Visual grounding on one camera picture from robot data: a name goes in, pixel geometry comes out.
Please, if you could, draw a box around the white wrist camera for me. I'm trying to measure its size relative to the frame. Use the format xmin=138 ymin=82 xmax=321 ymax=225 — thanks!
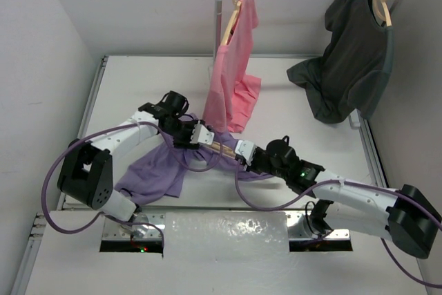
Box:
xmin=234 ymin=140 xmax=257 ymax=166
xmin=190 ymin=124 xmax=215 ymax=146

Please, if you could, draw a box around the wooden hanger under pink shirt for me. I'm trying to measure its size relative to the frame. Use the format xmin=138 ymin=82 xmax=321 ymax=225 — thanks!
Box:
xmin=220 ymin=0 xmax=242 ymax=46

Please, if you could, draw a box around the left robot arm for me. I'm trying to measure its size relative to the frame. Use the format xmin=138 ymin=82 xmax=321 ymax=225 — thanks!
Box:
xmin=57 ymin=91 xmax=214 ymax=222

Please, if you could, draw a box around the white foreground board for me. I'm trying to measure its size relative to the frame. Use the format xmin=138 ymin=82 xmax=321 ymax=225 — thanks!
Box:
xmin=26 ymin=212 xmax=425 ymax=294

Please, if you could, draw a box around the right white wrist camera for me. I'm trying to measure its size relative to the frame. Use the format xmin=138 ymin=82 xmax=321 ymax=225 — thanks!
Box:
xmin=234 ymin=140 xmax=257 ymax=166

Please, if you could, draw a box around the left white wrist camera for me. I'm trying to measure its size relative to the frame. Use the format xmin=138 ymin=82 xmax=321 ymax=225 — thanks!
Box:
xmin=190 ymin=124 xmax=215 ymax=146

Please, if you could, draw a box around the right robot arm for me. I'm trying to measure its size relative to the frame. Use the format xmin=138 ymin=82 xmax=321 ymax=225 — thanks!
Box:
xmin=235 ymin=136 xmax=441 ymax=259

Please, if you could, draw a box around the dark grey t shirt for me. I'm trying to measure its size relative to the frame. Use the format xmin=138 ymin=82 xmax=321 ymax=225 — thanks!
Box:
xmin=287 ymin=0 xmax=394 ymax=124

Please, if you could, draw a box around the pink t shirt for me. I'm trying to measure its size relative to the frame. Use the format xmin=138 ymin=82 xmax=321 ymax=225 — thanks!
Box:
xmin=202 ymin=0 xmax=261 ymax=133

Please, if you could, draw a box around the purple t shirt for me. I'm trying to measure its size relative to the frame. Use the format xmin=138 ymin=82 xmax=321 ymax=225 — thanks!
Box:
xmin=115 ymin=112 xmax=277 ymax=204

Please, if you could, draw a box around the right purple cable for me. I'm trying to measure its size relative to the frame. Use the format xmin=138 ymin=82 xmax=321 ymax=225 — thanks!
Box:
xmin=234 ymin=156 xmax=442 ymax=289

